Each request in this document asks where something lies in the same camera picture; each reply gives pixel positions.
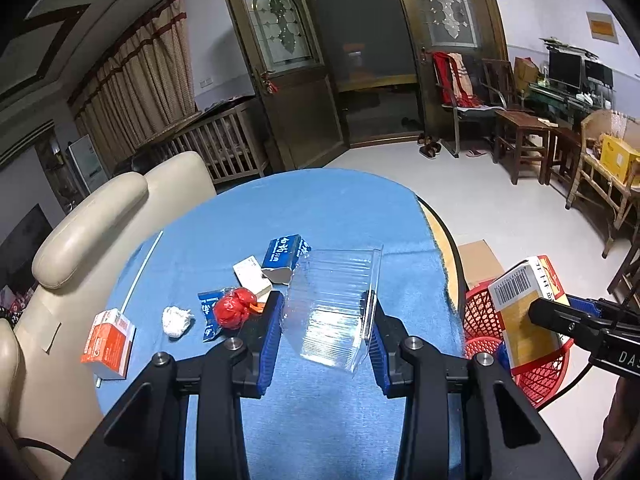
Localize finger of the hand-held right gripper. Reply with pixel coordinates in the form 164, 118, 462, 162
528, 297, 616, 346
567, 296, 640, 331

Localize orange and white box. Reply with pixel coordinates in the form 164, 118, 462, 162
80, 310, 137, 378

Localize dark wooden chair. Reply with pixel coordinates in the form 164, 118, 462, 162
482, 57, 531, 111

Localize yellow cardboard box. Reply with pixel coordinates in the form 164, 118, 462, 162
599, 134, 640, 183

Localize wooden door with glass pane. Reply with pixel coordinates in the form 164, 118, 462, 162
392, 0, 508, 141
220, 0, 346, 171

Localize flat cardboard sheet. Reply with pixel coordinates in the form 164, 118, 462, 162
457, 240, 506, 293

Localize beige leather chair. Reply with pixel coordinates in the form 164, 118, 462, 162
0, 172, 151, 480
142, 151, 217, 221

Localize crumpled white tissue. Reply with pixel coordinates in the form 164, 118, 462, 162
161, 305, 196, 338

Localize blue tablecloth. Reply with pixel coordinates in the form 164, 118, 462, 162
95, 167, 468, 480

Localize wicker chair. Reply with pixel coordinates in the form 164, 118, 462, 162
565, 110, 640, 258

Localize small white box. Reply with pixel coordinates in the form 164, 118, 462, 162
232, 256, 273, 297

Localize metal frame chair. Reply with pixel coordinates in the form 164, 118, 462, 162
432, 52, 506, 158

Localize orange bag with red net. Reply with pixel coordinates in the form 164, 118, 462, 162
212, 287, 264, 331

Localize black cable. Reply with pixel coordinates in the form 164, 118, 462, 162
542, 357, 598, 408
12, 437, 73, 463

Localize beige curtains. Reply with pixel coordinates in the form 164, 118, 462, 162
70, 0, 196, 161

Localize red plastic basket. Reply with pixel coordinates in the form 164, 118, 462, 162
462, 282, 576, 408

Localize orange wall sign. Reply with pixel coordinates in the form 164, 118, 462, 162
586, 10, 617, 41

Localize wooden crib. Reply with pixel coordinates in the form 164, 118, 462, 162
135, 95, 271, 186

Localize white air conditioner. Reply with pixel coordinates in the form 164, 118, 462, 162
67, 135, 108, 193

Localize blue wrapper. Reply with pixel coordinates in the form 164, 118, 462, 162
197, 287, 236, 342

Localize dark wooden stool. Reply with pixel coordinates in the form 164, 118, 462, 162
495, 110, 551, 186
545, 127, 583, 188

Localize black monitor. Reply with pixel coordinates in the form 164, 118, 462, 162
585, 60, 615, 96
548, 47, 583, 92

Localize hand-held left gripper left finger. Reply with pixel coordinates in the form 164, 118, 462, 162
75, 290, 286, 480

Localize person's right forearm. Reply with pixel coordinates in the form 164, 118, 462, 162
595, 375, 640, 471

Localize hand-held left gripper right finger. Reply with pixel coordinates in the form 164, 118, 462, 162
364, 290, 583, 480

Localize brown cardboard box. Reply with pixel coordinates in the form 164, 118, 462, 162
514, 57, 541, 92

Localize yellow and red box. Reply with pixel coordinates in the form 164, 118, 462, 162
487, 255, 568, 376

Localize glass desk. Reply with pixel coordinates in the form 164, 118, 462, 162
527, 82, 613, 121

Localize red striped cloth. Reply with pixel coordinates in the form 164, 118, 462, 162
432, 52, 476, 111

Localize blue carton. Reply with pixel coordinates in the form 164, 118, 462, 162
261, 234, 311, 286

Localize clear plastic container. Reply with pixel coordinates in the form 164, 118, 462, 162
280, 245, 383, 373

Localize pair of brown slippers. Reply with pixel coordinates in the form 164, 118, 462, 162
417, 132, 443, 158

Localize black television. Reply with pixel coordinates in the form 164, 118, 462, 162
0, 205, 53, 291

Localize white straw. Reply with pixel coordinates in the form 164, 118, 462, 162
97, 230, 165, 388

